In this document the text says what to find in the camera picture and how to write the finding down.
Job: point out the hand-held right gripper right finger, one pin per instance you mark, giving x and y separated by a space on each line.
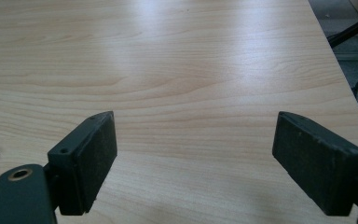
320 168

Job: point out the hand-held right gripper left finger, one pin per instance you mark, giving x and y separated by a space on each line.
84 161

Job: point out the black metal stand leg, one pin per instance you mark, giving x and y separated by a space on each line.
351 30

